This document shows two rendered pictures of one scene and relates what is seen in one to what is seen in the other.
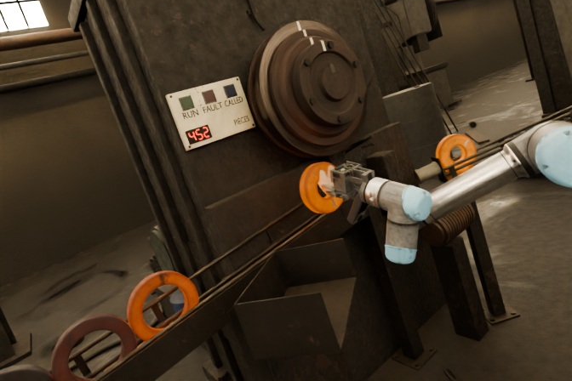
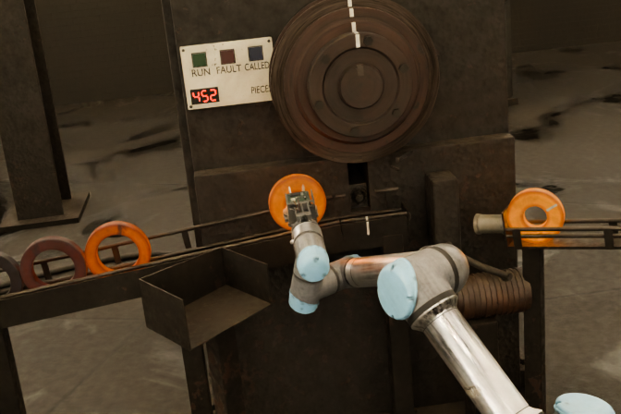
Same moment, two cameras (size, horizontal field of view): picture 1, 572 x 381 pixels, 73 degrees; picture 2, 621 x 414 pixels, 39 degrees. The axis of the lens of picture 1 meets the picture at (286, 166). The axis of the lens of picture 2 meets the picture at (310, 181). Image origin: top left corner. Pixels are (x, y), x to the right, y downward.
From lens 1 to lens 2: 150 cm
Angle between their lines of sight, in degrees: 29
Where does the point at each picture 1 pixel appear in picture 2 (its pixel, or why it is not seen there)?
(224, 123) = (237, 89)
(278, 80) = (295, 66)
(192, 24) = not seen: outside the picture
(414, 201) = (302, 262)
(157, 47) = not seen: outside the picture
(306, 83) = (316, 83)
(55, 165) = not seen: outside the picture
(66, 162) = not seen: outside the picture
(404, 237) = (298, 289)
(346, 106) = (371, 116)
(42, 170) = not seen: outside the picture
